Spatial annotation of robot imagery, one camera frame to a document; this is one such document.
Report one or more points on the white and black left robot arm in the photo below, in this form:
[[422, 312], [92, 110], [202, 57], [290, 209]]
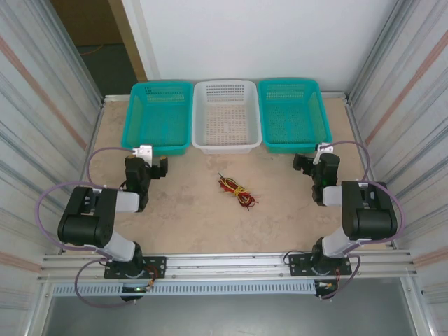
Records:
[[87, 227]]

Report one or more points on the teal plastic basket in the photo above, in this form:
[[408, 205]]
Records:
[[157, 119], [294, 115]]

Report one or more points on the white plastic basket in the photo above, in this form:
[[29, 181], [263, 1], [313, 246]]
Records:
[[225, 119]]

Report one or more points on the small circuit board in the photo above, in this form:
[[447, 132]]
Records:
[[134, 289], [327, 286]]

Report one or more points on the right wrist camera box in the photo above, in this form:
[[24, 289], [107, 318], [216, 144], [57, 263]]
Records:
[[323, 148]]

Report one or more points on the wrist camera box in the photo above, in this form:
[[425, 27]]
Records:
[[323, 148], [144, 152]]

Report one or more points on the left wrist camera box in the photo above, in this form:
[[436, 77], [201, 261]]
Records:
[[144, 152]]

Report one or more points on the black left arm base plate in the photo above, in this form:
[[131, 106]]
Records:
[[155, 267]]

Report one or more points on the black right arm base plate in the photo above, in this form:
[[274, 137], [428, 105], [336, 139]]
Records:
[[297, 264]]

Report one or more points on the aluminium mounting rail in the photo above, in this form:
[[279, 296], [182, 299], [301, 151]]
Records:
[[224, 262]]

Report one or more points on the tan door frame post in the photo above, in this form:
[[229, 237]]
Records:
[[126, 35]]

